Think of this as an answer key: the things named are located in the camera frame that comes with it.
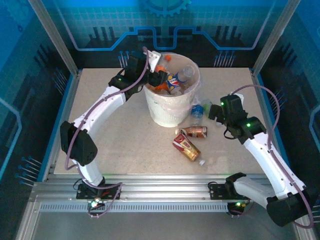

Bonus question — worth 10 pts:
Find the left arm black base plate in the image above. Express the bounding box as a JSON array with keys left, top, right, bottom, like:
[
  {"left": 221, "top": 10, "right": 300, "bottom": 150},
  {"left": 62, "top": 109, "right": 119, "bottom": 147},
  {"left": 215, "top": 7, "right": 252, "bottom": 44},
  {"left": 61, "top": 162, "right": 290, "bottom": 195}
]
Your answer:
[{"left": 76, "top": 183, "right": 122, "bottom": 201}]

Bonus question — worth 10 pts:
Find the small orange cap bottle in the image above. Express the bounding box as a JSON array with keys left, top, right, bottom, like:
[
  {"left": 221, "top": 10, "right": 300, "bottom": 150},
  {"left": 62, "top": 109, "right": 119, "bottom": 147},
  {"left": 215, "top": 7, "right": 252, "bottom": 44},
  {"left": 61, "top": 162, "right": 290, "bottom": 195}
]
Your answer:
[{"left": 155, "top": 54, "right": 173, "bottom": 74}]

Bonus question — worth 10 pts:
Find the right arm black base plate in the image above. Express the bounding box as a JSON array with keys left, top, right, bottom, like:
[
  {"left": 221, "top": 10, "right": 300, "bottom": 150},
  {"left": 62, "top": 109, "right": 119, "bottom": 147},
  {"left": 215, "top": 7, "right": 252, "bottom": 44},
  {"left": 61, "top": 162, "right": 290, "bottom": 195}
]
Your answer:
[{"left": 207, "top": 182, "right": 255, "bottom": 201}]

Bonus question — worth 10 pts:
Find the aluminium mounting rail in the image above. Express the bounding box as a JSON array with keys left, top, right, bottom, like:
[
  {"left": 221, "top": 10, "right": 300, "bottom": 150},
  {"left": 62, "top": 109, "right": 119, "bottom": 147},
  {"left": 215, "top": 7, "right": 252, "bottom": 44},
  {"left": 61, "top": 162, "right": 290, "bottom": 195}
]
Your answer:
[{"left": 29, "top": 173, "right": 303, "bottom": 204}]

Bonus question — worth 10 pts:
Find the brown label coffee bottle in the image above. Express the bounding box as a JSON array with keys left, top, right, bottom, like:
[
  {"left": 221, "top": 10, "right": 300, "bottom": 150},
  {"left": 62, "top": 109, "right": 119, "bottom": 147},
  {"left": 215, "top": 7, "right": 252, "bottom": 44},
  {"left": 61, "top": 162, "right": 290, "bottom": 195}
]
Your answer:
[{"left": 174, "top": 125, "right": 209, "bottom": 139}]

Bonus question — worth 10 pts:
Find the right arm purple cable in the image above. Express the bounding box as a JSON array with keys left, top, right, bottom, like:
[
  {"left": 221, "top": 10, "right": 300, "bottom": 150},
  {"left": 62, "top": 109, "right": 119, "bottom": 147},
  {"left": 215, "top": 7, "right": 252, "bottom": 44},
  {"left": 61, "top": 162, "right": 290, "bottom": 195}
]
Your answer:
[{"left": 226, "top": 84, "right": 315, "bottom": 230}]

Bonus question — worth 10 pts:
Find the small LED circuit board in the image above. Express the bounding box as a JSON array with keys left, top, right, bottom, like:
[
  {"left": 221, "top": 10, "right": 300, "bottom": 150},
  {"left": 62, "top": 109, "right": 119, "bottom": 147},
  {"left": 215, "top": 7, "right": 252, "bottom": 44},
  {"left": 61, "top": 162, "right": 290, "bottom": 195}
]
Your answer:
[
  {"left": 87, "top": 197, "right": 106, "bottom": 211},
  {"left": 226, "top": 199, "right": 248, "bottom": 213}
]

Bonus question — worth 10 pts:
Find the grey metal base panel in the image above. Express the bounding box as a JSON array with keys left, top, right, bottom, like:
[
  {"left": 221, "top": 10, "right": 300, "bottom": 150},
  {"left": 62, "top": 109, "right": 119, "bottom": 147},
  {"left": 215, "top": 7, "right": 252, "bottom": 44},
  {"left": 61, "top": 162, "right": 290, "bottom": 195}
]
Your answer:
[{"left": 14, "top": 199, "right": 317, "bottom": 240}]

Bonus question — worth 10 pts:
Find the aluminium table side rail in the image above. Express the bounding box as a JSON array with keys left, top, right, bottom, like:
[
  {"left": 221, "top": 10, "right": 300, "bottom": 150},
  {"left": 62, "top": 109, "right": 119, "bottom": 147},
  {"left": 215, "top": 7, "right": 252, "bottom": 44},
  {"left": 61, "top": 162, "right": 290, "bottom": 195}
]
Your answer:
[
  {"left": 41, "top": 69, "right": 83, "bottom": 182},
  {"left": 249, "top": 67, "right": 295, "bottom": 182}
]

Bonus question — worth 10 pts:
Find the slotted grey cable duct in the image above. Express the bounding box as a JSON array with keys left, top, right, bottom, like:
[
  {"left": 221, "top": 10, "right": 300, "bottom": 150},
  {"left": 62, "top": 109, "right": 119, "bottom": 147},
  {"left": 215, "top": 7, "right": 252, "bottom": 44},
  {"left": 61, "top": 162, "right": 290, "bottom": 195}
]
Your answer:
[{"left": 39, "top": 202, "right": 235, "bottom": 213}]

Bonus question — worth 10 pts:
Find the aluminium frame post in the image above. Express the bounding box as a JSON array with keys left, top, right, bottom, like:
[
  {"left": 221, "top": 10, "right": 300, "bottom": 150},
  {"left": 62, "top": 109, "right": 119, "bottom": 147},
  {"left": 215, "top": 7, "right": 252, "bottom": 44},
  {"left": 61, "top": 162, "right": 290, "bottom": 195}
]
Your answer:
[
  {"left": 27, "top": 0, "right": 82, "bottom": 77},
  {"left": 251, "top": 0, "right": 302, "bottom": 77}
]

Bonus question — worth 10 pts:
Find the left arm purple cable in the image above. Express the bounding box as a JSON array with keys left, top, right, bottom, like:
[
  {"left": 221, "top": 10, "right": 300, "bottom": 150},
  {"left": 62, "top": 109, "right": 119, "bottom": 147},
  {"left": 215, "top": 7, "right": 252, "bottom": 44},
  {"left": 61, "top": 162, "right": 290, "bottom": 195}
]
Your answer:
[{"left": 65, "top": 46, "right": 123, "bottom": 219}]

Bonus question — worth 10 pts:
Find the white plastic waste bin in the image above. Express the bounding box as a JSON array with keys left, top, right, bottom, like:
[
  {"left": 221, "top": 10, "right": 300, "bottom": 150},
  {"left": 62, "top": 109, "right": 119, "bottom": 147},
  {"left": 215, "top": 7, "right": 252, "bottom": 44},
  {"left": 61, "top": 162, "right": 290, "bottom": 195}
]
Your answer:
[{"left": 142, "top": 52, "right": 201, "bottom": 128}]

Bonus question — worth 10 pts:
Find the green label clear bottle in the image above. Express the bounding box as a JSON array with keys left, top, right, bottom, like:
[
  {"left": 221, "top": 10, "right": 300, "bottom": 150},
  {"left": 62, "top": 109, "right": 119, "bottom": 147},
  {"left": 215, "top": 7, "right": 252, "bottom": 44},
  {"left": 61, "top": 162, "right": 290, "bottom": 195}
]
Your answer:
[{"left": 201, "top": 98, "right": 223, "bottom": 127}]

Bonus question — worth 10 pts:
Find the red gold label tea bottle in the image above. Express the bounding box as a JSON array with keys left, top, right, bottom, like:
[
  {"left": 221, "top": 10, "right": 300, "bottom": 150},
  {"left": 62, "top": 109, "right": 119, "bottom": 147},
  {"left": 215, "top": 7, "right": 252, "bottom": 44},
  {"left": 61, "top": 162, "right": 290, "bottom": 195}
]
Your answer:
[{"left": 171, "top": 133, "right": 206, "bottom": 166}]

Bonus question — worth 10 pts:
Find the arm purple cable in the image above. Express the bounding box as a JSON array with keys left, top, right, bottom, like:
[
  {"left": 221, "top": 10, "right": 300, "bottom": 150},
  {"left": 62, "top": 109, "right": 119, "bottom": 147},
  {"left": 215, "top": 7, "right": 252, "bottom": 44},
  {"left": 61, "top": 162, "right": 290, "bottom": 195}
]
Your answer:
[
  {"left": 65, "top": 46, "right": 123, "bottom": 219},
  {"left": 226, "top": 84, "right": 315, "bottom": 230}
]

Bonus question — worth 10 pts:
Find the white bin with plastic liner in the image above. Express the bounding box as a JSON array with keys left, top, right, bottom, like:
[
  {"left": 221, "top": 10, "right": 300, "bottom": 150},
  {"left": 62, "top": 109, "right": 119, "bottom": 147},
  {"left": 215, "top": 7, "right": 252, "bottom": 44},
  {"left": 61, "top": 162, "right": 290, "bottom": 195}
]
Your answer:
[{"left": 142, "top": 51, "right": 204, "bottom": 118}]

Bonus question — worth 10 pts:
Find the blue label Pocari bottle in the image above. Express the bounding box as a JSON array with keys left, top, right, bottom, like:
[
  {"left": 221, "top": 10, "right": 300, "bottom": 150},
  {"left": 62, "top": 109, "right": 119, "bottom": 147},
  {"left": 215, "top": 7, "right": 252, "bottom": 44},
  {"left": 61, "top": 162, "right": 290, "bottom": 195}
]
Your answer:
[{"left": 191, "top": 103, "right": 205, "bottom": 126}]

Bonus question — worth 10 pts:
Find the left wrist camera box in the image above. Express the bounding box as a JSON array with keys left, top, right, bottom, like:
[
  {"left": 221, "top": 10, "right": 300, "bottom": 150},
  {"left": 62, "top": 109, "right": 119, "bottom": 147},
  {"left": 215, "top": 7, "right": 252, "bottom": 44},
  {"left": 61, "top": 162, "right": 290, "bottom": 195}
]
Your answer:
[{"left": 143, "top": 49, "right": 162, "bottom": 73}]

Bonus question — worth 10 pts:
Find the blue cap cola bottle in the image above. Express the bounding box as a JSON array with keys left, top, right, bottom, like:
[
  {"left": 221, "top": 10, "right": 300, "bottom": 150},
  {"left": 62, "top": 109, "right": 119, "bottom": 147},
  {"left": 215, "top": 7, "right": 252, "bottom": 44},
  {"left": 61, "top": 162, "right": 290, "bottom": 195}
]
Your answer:
[{"left": 166, "top": 72, "right": 181, "bottom": 95}]

